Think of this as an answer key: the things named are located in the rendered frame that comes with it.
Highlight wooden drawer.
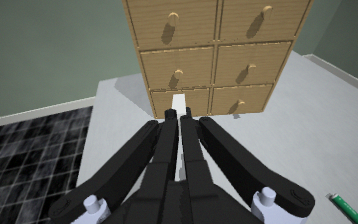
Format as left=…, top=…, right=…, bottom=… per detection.
left=210, top=83, right=272, bottom=114
left=141, top=45, right=213, bottom=90
left=151, top=87, right=209, bottom=118
left=127, top=0, right=217, bottom=47
left=218, top=0, right=309, bottom=41
left=214, top=40, right=291, bottom=85

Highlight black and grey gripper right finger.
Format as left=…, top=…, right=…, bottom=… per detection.
left=179, top=94, right=315, bottom=224

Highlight green aa battery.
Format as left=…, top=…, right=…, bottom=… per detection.
left=330, top=194, right=358, bottom=224

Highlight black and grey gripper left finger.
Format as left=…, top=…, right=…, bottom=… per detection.
left=48, top=94, right=180, bottom=224

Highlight tan chest of drawers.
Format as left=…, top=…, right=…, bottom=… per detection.
left=121, top=0, right=314, bottom=119

